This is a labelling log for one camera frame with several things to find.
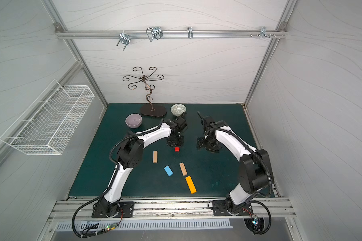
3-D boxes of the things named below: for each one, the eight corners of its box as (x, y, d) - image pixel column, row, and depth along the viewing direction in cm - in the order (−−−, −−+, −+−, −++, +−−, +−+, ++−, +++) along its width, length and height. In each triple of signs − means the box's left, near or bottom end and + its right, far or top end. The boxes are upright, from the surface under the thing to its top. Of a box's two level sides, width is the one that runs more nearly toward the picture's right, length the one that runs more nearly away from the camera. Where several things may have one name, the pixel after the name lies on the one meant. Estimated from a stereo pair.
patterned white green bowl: (175, 118, 112) (174, 115, 110) (168, 109, 118) (168, 106, 116) (187, 112, 116) (187, 109, 114) (181, 104, 122) (180, 101, 119)
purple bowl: (126, 128, 106) (123, 124, 102) (129, 118, 112) (127, 113, 109) (140, 128, 106) (139, 124, 102) (143, 118, 112) (141, 113, 109)
